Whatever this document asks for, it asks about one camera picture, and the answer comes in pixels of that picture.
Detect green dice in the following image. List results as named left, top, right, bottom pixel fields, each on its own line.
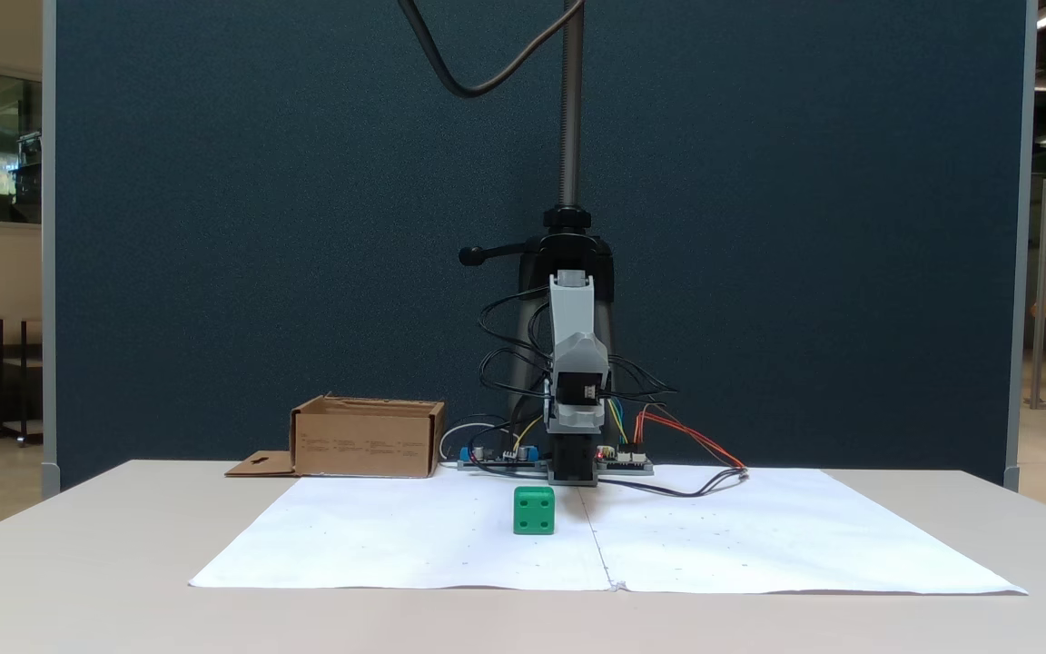
left=513, top=486, right=557, bottom=536

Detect blue power circuit board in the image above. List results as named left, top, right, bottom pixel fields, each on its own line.
left=458, top=442, right=544, bottom=471

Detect motor controller circuit board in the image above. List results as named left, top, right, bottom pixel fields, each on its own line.
left=596, top=444, right=655, bottom=476

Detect white paper sheet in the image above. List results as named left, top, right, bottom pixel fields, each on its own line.
left=189, top=471, right=615, bottom=591
left=577, top=465, right=1029, bottom=597

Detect brown cardboard box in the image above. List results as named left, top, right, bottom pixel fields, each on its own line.
left=225, top=393, right=447, bottom=480

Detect black and silver tripod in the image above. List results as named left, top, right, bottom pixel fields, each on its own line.
left=459, top=0, right=620, bottom=428

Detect dark blue partition panel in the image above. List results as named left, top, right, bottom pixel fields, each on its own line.
left=42, top=0, right=1037, bottom=496

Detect black metal rack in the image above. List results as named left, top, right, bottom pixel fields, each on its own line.
left=0, top=315, right=44, bottom=447

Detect short black arm wire loop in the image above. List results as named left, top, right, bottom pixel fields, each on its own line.
left=605, top=354, right=680, bottom=406

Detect orange and red wires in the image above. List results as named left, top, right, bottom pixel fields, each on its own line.
left=634, top=404, right=749, bottom=473

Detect thin white cable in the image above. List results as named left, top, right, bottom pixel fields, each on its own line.
left=439, top=419, right=511, bottom=464

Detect long black arm wire loop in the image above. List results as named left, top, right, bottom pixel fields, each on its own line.
left=477, top=287, right=553, bottom=428

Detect black cable on table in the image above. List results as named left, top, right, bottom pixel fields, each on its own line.
left=597, top=465, right=751, bottom=500

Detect thick black hanging cable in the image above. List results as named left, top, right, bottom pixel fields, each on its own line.
left=396, top=0, right=586, bottom=99

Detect wall window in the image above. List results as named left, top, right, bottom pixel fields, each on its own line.
left=0, top=62, right=43, bottom=233

